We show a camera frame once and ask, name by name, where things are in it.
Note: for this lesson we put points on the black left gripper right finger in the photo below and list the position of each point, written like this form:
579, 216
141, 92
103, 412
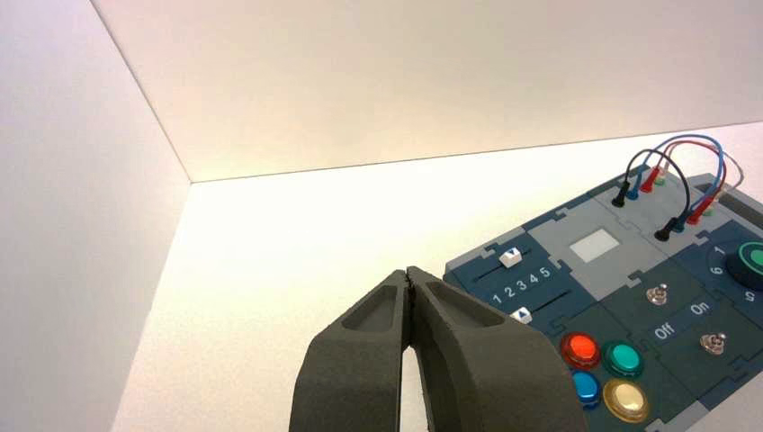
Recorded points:
477, 369

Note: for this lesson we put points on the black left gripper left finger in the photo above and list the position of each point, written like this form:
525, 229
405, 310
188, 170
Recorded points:
351, 364

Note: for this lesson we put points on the blue grey control box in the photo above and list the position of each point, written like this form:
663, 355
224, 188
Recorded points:
626, 295

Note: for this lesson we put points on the white slider knob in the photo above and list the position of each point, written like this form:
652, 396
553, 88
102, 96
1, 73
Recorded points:
511, 258
522, 315

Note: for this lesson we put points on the red push button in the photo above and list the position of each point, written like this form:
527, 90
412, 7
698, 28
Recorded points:
581, 350

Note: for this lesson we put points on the blue push button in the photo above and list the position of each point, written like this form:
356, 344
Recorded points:
587, 389

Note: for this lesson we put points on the teal push button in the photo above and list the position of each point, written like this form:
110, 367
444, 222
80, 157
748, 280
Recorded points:
623, 358

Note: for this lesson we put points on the yellow push button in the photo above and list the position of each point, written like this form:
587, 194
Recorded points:
626, 399

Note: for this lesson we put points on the green rotary knob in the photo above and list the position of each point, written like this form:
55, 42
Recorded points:
748, 265

